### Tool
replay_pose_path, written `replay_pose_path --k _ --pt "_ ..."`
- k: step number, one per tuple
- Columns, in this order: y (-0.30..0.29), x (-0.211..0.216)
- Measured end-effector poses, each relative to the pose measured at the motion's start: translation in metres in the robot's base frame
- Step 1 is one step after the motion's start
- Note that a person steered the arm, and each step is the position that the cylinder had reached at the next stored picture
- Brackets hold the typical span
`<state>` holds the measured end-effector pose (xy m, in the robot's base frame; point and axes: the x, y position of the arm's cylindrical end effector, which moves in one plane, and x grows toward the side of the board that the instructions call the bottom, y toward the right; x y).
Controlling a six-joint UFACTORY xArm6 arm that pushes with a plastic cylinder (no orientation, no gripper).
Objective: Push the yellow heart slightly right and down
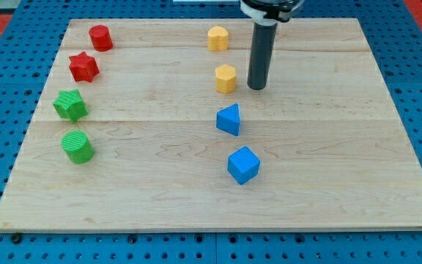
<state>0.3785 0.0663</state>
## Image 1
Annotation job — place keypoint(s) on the yellow heart block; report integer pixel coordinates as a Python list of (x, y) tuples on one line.
[(217, 39)]

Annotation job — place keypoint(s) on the blue triangle block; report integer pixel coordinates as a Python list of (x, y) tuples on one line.
[(228, 119)]

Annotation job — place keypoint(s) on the red cylinder block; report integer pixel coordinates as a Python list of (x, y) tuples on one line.
[(101, 38)]

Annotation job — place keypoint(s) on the green star block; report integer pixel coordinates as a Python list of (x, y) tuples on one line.
[(70, 105)]

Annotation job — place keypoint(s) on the wooden board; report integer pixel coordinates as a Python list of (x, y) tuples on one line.
[(334, 154)]

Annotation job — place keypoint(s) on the yellow hexagon block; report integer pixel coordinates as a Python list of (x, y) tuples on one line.
[(226, 79)]

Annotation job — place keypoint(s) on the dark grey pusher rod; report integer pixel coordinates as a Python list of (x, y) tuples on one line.
[(261, 54)]

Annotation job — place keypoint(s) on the blue cube block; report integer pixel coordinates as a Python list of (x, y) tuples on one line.
[(243, 165)]

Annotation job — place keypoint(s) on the red star block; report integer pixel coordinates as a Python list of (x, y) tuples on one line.
[(83, 67)]

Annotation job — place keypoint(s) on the green cylinder block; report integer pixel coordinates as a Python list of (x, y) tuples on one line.
[(77, 147)]

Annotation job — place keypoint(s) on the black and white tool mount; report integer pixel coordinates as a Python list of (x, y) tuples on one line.
[(270, 12)]

